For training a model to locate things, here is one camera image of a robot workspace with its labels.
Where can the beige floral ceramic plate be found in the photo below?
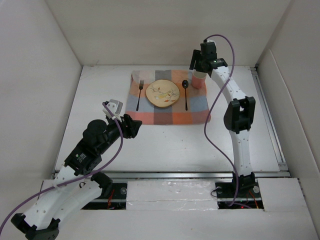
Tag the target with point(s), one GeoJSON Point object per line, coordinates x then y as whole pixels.
{"type": "Point", "coordinates": [162, 93]}

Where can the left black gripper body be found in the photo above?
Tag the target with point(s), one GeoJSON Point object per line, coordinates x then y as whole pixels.
{"type": "Point", "coordinates": [114, 134]}

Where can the checkered orange blue cloth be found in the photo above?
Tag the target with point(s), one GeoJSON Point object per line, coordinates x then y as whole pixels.
{"type": "Point", "coordinates": [176, 114]}

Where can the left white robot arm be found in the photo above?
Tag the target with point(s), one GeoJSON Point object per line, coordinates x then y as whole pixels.
{"type": "Point", "coordinates": [77, 183]}

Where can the aluminium right side rail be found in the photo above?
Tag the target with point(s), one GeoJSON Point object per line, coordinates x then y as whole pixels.
{"type": "Point", "coordinates": [269, 123]}

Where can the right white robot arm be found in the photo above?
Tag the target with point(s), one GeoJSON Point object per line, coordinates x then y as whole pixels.
{"type": "Point", "coordinates": [239, 114]}

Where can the pink ceramic cup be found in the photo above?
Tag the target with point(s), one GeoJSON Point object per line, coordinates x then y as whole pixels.
{"type": "Point", "coordinates": [198, 79]}

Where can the black metal spoon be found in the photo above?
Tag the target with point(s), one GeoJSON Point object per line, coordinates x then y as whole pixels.
{"type": "Point", "coordinates": [185, 85]}

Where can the black metal fork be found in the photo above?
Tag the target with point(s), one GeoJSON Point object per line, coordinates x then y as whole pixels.
{"type": "Point", "coordinates": [140, 87]}

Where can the aluminium rail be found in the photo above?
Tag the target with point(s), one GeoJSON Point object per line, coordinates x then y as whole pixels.
{"type": "Point", "coordinates": [269, 123]}
{"type": "Point", "coordinates": [167, 175]}

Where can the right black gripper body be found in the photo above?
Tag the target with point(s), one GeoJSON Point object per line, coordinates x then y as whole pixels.
{"type": "Point", "coordinates": [200, 67]}

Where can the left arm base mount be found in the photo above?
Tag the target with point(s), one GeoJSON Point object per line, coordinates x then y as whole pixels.
{"type": "Point", "coordinates": [115, 200]}

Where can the aluminium front rail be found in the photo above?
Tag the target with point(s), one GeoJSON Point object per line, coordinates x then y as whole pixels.
{"type": "Point", "coordinates": [167, 175]}

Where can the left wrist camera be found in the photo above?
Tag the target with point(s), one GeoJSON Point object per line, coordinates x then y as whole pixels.
{"type": "Point", "coordinates": [112, 109]}

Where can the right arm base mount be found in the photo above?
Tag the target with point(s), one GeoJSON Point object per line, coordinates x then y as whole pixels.
{"type": "Point", "coordinates": [249, 198]}

